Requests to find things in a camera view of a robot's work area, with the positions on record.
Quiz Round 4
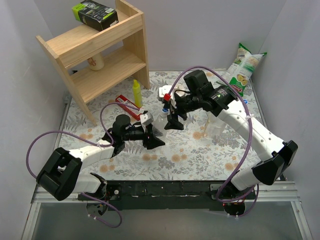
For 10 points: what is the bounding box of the clear plastic bottle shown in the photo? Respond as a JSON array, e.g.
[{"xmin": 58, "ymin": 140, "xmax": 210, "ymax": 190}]
[{"xmin": 153, "ymin": 109, "xmax": 169, "ymax": 141}]

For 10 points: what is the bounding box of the clear bottle with label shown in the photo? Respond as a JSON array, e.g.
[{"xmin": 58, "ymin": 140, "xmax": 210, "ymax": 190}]
[{"xmin": 204, "ymin": 113, "xmax": 227, "ymax": 139}]

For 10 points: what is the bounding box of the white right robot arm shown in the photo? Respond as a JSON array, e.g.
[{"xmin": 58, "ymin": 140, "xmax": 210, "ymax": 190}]
[{"xmin": 158, "ymin": 69, "xmax": 298, "ymax": 192}]

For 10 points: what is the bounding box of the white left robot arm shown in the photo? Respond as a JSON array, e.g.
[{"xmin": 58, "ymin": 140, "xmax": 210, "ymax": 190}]
[{"xmin": 36, "ymin": 113, "xmax": 165, "ymax": 201}]

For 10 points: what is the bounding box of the yellow spray bottle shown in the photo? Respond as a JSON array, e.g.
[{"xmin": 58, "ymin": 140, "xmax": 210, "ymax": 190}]
[{"xmin": 132, "ymin": 79, "xmax": 143, "ymax": 108}]

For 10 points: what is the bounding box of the red white box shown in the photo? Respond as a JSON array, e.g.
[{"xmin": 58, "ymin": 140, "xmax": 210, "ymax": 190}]
[{"xmin": 115, "ymin": 95, "xmax": 143, "ymax": 121}]

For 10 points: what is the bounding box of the floral table mat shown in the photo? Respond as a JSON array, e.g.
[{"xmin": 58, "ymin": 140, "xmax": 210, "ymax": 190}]
[{"xmin": 59, "ymin": 77, "xmax": 260, "ymax": 181}]

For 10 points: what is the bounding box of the green chips bag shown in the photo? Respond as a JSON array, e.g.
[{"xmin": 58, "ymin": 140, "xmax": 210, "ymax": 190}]
[{"xmin": 222, "ymin": 42, "xmax": 267, "ymax": 97}]

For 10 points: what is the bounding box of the beige cup on shelf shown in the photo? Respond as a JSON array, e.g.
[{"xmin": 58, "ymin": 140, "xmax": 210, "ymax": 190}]
[{"xmin": 87, "ymin": 52, "xmax": 105, "ymax": 71}]

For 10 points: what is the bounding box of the wooden shelf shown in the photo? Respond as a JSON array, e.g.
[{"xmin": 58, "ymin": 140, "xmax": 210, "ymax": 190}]
[{"xmin": 36, "ymin": 0, "xmax": 150, "ymax": 125}]

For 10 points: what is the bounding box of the black green box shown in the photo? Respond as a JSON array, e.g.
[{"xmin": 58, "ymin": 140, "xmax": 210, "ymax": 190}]
[{"xmin": 71, "ymin": 0, "xmax": 119, "ymax": 32}]

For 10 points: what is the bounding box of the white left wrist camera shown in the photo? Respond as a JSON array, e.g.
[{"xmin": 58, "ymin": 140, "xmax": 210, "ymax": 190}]
[{"xmin": 140, "ymin": 112, "xmax": 154, "ymax": 126}]

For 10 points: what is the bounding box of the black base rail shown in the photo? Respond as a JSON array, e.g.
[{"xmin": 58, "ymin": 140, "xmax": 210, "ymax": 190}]
[{"xmin": 77, "ymin": 179, "xmax": 258, "ymax": 211}]

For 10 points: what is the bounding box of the aluminium frame rail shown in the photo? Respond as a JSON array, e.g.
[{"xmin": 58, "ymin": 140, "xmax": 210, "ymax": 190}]
[{"xmin": 31, "ymin": 181, "xmax": 301, "ymax": 203}]

